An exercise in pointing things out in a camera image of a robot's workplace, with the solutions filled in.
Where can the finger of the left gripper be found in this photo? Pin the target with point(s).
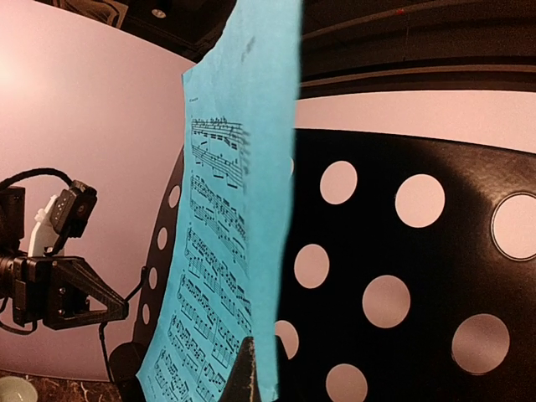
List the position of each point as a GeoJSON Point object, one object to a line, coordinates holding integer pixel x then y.
{"type": "Point", "coordinates": [81, 297]}

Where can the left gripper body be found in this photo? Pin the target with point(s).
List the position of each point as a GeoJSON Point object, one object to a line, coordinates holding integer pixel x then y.
{"type": "Point", "coordinates": [51, 290]}

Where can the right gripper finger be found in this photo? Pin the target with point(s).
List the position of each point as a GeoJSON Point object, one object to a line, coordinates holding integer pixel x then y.
{"type": "Point", "coordinates": [242, 384]}

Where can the black music stand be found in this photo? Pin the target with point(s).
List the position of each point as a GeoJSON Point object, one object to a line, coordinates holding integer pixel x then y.
{"type": "Point", "coordinates": [408, 273]}

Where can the blue sheet music page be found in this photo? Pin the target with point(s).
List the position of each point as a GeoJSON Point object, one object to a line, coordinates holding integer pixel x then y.
{"type": "Point", "coordinates": [234, 209]}

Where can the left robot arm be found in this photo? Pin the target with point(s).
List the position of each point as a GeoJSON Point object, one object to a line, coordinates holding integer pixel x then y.
{"type": "Point", "coordinates": [12, 232]}

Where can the green ceramic bowl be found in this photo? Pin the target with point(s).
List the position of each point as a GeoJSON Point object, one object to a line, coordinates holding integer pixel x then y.
{"type": "Point", "coordinates": [15, 389]}

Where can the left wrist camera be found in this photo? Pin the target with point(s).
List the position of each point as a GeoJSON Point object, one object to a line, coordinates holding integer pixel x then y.
{"type": "Point", "coordinates": [65, 216]}

